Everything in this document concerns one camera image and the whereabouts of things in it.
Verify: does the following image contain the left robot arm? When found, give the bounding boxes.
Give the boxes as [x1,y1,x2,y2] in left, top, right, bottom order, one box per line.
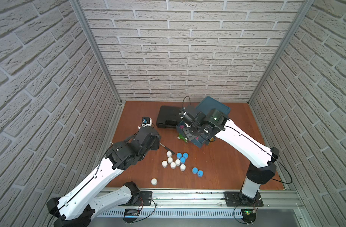
[47,125,161,227]

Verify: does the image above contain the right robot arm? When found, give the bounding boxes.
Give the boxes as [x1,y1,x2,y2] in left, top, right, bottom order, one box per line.
[180,106,279,204]

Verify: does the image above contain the teal drawer cabinet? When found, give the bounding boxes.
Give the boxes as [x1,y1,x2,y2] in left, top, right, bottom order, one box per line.
[194,96,231,116]

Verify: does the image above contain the green plastic faucet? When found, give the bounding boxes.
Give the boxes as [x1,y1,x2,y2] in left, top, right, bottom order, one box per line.
[177,135,188,143]

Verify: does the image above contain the black plastic tool case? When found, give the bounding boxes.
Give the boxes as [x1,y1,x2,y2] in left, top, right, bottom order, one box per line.
[156,106,182,128]

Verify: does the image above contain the small claw hammer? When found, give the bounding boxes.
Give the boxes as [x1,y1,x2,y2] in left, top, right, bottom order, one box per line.
[160,143,175,155]

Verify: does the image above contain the left controller board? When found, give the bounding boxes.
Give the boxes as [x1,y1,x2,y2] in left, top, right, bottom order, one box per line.
[123,209,140,224]

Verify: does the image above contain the controller board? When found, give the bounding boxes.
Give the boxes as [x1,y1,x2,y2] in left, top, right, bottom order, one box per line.
[123,209,140,224]
[242,210,257,224]

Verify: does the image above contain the right controller board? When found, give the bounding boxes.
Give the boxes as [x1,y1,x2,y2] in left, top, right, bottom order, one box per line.
[242,210,257,224]

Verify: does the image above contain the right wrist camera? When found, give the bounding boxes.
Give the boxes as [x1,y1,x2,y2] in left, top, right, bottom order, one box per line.
[180,111,192,124]

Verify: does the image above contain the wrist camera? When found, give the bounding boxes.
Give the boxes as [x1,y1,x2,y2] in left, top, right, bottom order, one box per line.
[180,111,192,124]
[141,117,153,127]

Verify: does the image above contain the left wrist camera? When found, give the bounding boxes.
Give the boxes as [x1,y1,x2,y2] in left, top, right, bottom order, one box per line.
[141,117,153,127]

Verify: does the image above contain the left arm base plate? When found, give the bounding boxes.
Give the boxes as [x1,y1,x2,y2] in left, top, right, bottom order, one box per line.
[130,191,153,207]

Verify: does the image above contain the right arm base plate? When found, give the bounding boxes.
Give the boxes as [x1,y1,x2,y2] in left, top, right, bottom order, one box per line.
[224,192,264,207]

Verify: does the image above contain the aluminium front rail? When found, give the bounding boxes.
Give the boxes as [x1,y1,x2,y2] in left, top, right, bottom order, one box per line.
[99,188,305,211]

